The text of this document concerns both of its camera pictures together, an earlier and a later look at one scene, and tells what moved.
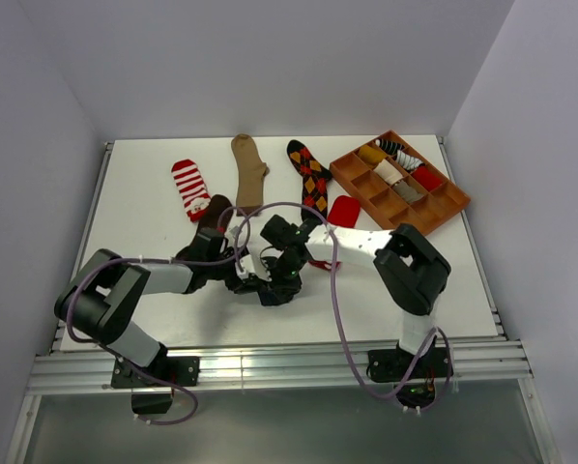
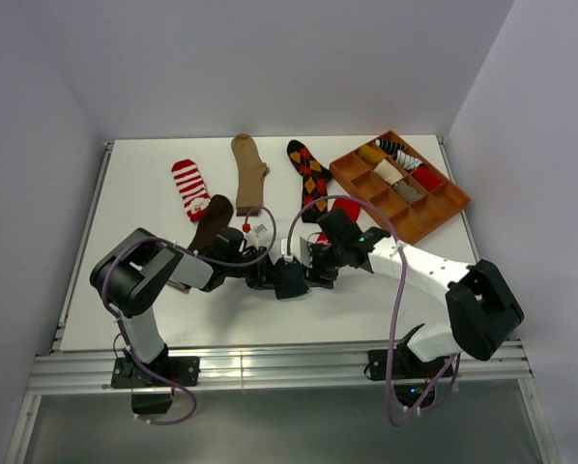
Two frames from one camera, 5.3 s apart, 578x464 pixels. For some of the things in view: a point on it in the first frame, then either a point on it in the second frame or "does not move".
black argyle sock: [315, 179] does not move
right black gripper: [275, 279] to [314, 272]
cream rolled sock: [389, 171] does not move
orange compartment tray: [401, 184] does not move
